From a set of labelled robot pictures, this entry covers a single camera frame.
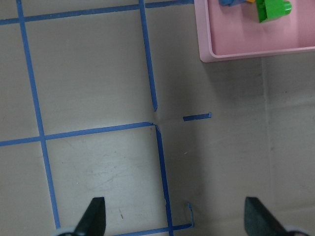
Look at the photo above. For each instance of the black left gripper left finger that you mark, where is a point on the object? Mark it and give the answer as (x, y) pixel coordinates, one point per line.
(92, 223)

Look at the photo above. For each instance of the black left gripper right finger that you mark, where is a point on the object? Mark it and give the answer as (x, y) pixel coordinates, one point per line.
(259, 221)

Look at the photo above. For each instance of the green toy block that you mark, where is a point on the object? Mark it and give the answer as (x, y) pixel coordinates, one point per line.
(269, 10)

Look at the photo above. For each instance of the blue toy block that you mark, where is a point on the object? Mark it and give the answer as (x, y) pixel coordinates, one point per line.
(231, 2)

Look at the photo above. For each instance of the pink plastic box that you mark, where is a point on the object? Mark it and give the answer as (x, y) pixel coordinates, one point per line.
(227, 33)

